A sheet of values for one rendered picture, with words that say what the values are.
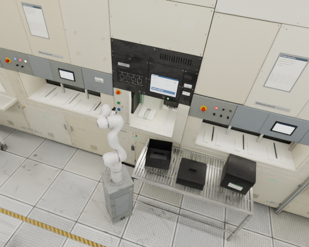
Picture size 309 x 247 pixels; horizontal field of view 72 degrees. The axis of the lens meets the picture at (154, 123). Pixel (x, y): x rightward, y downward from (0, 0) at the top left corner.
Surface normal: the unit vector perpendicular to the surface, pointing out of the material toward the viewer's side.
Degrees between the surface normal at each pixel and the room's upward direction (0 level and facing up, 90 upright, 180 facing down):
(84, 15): 90
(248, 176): 0
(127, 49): 90
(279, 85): 90
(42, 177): 0
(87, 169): 0
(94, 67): 90
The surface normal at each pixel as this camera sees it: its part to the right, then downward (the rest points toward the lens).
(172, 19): -0.28, 0.61
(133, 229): 0.08, -0.73
